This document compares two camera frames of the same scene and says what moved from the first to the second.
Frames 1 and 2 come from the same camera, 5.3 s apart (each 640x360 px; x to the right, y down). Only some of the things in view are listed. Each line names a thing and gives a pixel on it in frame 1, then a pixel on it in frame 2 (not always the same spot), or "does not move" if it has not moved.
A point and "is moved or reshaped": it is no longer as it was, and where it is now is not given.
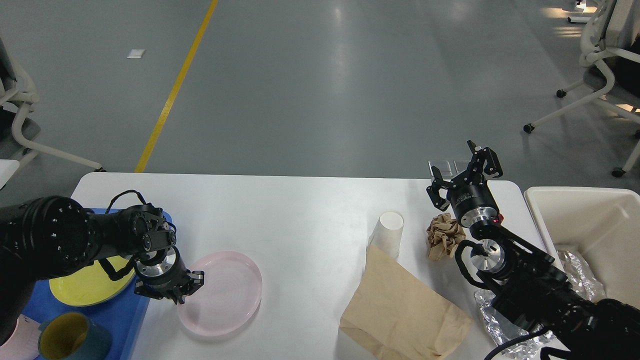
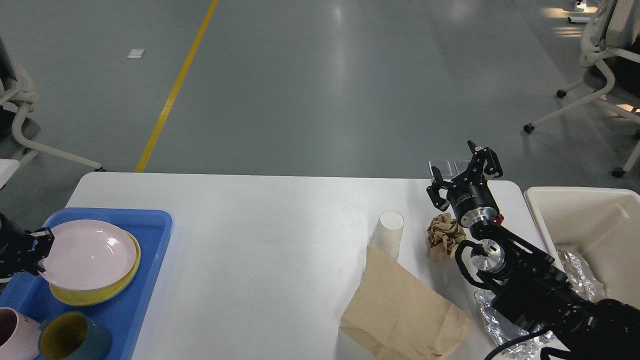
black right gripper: [473, 202] does not move
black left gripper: [172, 274] -> [15, 245]
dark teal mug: [70, 336] does not move
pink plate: [231, 292] is moved or reshaped
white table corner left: [8, 167] does not move
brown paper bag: [396, 316] does not move
